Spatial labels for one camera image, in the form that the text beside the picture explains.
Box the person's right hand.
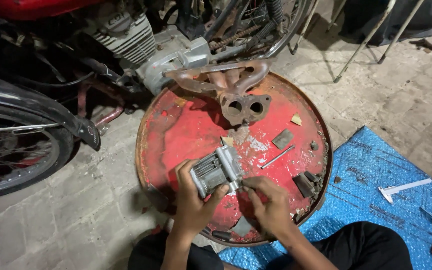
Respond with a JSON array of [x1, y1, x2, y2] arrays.
[[242, 176, 296, 241]]

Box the grey gasket scrap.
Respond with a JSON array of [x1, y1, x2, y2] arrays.
[[230, 215, 255, 238]]

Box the grey flat metal piece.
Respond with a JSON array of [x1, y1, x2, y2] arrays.
[[271, 128, 295, 151]]

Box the dark cloth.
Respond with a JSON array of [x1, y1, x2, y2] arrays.
[[341, 0, 432, 48]]

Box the red rusty drum lid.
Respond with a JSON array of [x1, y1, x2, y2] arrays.
[[135, 70, 334, 248]]

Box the motorcycle wheel with black fender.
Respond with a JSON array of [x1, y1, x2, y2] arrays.
[[0, 73, 103, 203]]

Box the grey aluminium engine part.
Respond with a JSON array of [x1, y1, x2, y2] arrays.
[[189, 145, 245, 200]]

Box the dark metal blocks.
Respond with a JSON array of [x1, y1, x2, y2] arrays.
[[292, 170, 322, 199]]

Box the black tool handle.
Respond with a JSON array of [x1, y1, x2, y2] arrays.
[[211, 230, 233, 242]]

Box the white plastic caliper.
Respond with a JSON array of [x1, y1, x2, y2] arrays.
[[378, 178, 432, 205]]

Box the person's black trousers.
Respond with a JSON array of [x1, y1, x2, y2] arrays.
[[127, 221, 414, 270]]

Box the white metal stand legs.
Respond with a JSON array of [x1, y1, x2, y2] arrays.
[[288, 0, 425, 84]]

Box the person's left hand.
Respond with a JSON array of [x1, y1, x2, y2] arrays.
[[172, 159, 231, 236]]

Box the rusty exhaust manifold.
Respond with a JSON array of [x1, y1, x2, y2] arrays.
[[163, 58, 277, 127]]

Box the red motorcycle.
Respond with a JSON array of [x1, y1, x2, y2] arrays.
[[0, 0, 316, 130]]

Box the dark rag scrap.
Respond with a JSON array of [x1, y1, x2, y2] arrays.
[[409, 38, 432, 54]]

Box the thin metal rod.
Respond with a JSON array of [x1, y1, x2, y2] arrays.
[[260, 145, 296, 170]]

